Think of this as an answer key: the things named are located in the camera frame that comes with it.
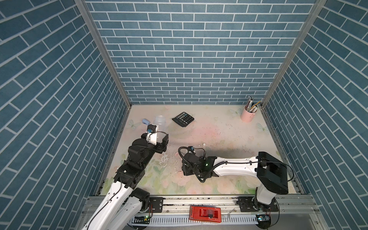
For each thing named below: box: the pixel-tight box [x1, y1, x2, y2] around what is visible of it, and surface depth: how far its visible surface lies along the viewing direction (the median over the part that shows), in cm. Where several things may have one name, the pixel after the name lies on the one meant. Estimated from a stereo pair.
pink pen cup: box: [240, 104, 258, 123], surface depth 107 cm
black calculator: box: [172, 112, 195, 127], surface depth 110 cm
